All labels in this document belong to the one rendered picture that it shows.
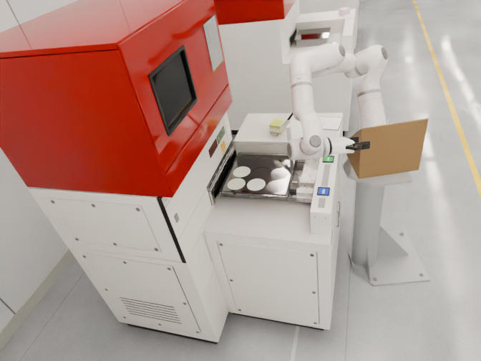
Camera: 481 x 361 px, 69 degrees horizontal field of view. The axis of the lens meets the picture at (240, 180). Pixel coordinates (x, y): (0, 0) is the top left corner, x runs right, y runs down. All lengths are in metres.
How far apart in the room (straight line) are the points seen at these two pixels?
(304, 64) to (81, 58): 0.84
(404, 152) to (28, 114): 1.70
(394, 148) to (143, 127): 1.26
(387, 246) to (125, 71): 2.02
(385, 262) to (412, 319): 0.41
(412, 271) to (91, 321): 2.20
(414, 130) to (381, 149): 0.17
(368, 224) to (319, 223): 0.70
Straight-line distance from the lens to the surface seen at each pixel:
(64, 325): 2.89
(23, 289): 3.04
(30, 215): 2.95
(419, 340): 2.40
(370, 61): 1.96
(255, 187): 1.85
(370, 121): 1.92
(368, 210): 2.21
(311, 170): 1.96
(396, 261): 2.67
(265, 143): 2.09
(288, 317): 2.23
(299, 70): 1.52
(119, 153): 1.36
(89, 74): 1.24
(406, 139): 1.95
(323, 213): 1.59
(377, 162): 1.97
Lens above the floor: 2.07
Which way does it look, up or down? 38 degrees down
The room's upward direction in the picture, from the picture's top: 11 degrees counter-clockwise
